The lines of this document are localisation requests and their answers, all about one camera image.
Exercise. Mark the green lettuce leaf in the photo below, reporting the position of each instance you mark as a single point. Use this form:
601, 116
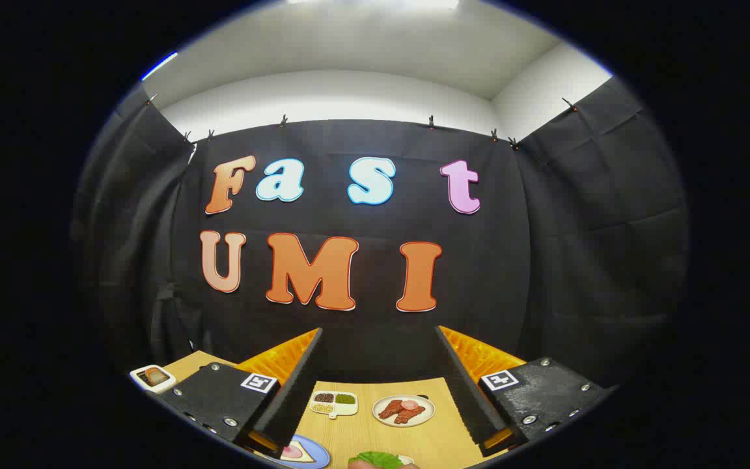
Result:
375, 460

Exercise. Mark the white toaster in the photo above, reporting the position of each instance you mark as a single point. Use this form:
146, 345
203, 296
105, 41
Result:
137, 376

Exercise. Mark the black backdrop cloth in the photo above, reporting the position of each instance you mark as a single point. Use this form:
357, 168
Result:
544, 260

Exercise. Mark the white divided dish with beans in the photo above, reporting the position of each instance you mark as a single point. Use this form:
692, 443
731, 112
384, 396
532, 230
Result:
334, 409

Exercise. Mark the blue plate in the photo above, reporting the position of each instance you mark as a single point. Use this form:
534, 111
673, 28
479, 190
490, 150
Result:
318, 456

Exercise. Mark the ceiling light strip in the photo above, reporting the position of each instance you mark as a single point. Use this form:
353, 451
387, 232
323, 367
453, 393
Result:
159, 66

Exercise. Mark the pink sausage slice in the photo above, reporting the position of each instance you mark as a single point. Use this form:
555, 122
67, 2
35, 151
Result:
409, 404

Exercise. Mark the brown meat piece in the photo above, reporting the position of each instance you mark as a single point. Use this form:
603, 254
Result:
409, 415
390, 409

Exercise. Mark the white oval plate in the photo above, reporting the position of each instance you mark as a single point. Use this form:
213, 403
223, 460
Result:
381, 420

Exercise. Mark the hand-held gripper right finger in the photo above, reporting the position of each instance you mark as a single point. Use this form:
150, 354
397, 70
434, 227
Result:
463, 384

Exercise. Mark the pink ham slice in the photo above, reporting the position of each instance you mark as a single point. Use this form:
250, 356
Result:
292, 451

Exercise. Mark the ceiling light panel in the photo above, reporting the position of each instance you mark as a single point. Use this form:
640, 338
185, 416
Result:
375, 2

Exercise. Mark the white bread slice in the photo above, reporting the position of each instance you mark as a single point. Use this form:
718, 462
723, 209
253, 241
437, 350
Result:
303, 458

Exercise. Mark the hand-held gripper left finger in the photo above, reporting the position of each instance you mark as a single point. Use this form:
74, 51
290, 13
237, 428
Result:
297, 391

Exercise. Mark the row of black cloth clips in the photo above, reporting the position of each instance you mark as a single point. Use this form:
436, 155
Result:
431, 122

